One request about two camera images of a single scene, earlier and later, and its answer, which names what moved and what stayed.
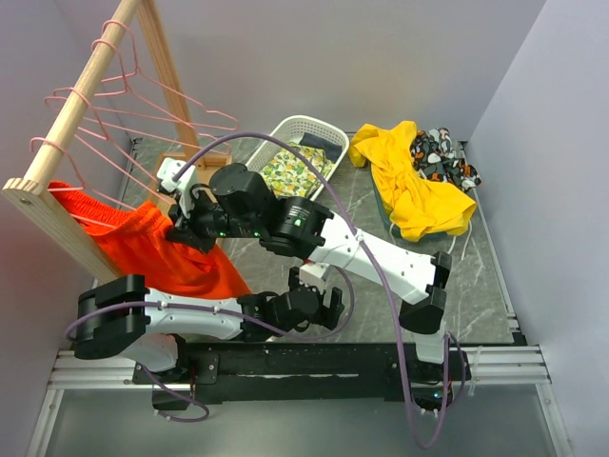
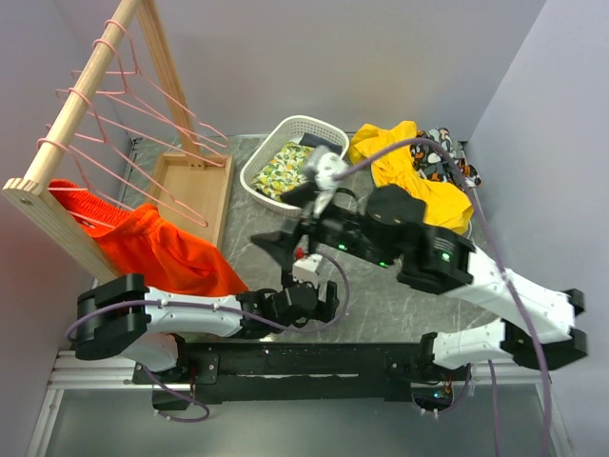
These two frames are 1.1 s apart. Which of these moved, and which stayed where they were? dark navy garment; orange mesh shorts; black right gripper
Moved: black right gripper
Stayed: orange mesh shorts; dark navy garment
